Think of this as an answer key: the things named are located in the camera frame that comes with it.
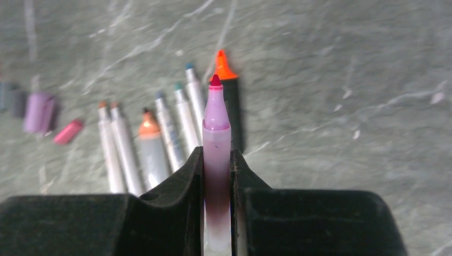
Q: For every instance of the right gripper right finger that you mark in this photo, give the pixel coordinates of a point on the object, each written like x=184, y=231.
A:
x=268, y=221

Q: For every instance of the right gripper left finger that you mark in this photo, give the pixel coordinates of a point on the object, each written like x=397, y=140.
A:
x=166, y=220

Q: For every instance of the white pen grey cap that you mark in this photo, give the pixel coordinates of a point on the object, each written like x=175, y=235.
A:
x=126, y=153

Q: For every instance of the white marker orange end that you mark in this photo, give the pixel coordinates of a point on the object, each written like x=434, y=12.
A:
x=111, y=160

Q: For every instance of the white pen teal cap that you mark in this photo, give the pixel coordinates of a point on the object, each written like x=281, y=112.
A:
x=183, y=108

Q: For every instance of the orange pen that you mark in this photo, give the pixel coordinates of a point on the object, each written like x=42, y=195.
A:
x=216, y=158

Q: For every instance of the white pen blue cap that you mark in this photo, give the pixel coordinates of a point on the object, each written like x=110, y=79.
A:
x=196, y=97

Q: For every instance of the pink marker cap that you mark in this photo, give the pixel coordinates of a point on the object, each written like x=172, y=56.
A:
x=69, y=132

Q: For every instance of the black orange highlighter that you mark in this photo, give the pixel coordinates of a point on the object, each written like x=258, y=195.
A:
x=230, y=82

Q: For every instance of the purple highlighter cap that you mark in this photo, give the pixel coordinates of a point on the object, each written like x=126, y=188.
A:
x=39, y=113

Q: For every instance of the dark grey pen cap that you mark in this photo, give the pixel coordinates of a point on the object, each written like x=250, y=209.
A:
x=19, y=103

